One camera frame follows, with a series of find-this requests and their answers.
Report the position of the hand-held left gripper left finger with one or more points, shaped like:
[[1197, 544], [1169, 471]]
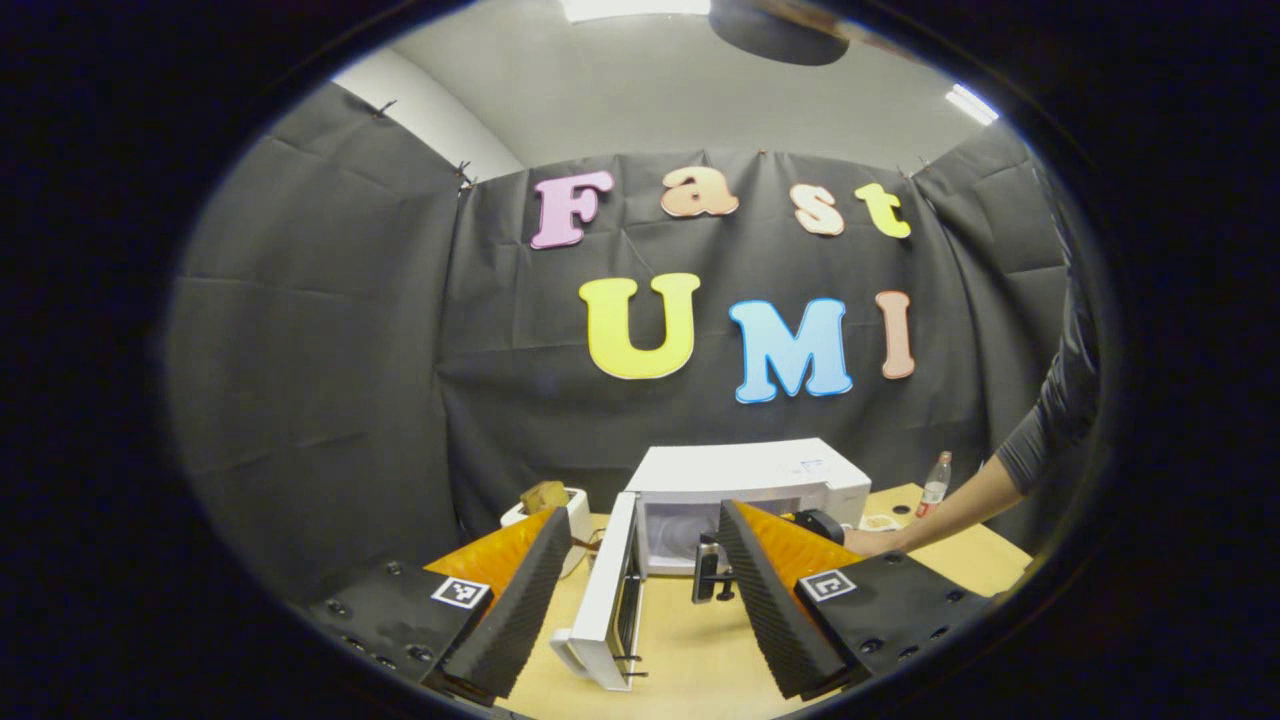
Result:
[[520, 600]]

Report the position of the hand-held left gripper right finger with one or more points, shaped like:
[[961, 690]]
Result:
[[765, 610]]

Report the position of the white microwave oven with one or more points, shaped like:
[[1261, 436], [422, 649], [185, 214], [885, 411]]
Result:
[[740, 465]]

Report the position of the brown bread slice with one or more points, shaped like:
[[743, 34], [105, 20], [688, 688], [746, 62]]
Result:
[[545, 497]]

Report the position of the white toaster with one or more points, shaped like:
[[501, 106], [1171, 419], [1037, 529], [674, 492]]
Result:
[[578, 510]]

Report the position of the clear bottle with red label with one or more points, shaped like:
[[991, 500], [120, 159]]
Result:
[[935, 490]]

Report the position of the black backdrop cloth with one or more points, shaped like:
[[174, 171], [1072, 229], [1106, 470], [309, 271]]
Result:
[[320, 380]]

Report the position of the person's grey shirt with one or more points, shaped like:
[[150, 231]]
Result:
[[1060, 400]]

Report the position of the small ceiling light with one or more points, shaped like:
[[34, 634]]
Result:
[[972, 104]]

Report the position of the long ceiling light panel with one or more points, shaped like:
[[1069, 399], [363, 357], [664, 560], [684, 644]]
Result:
[[635, 8]]

